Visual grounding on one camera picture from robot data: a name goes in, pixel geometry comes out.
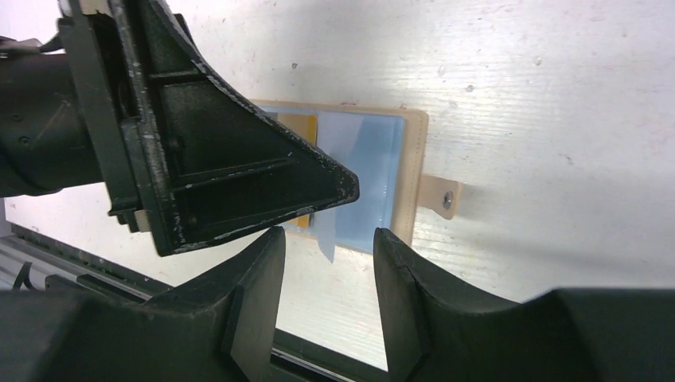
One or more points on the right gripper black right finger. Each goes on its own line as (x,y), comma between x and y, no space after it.
(437,327)

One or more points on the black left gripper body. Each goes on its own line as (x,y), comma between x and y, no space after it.
(62,104)

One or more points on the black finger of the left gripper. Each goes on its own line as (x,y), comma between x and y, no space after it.
(209,165)

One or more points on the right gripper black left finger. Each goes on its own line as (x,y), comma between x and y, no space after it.
(218,326)

